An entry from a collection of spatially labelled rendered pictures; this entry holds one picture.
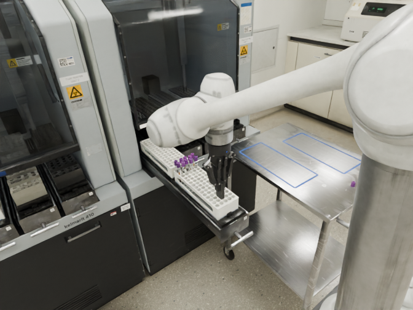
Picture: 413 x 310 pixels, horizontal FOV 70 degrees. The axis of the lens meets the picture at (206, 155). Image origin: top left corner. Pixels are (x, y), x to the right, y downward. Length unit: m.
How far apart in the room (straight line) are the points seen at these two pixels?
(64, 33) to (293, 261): 1.43
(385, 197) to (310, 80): 0.28
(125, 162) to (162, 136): 0.72
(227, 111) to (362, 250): 0.36
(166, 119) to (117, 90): 0.59
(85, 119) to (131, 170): 0.34
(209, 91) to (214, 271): 1.33
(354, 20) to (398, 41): 2.90
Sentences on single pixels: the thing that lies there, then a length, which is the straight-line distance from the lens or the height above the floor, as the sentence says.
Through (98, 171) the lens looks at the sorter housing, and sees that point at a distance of 1.39.
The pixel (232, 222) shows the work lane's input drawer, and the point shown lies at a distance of 1.06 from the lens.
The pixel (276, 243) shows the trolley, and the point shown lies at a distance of 1.71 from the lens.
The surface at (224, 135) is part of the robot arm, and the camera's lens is 0.88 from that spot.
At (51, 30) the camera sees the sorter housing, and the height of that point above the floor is 1.41.
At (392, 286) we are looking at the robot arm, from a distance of 0.56.
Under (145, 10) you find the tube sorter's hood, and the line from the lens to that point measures 1.33.
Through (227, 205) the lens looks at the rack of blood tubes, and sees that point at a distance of 1.05.
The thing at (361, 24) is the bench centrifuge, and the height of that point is 1.07.
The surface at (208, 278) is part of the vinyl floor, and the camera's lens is 1.90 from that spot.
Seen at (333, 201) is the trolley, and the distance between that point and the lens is 1.19.
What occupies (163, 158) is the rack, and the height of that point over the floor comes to 0.86.
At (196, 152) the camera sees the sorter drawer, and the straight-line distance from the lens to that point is 1.50.
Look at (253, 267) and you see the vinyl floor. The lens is 1.95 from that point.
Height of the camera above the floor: 1.57
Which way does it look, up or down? 33 degrees down
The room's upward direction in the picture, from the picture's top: 3 degrees counter-clockwise
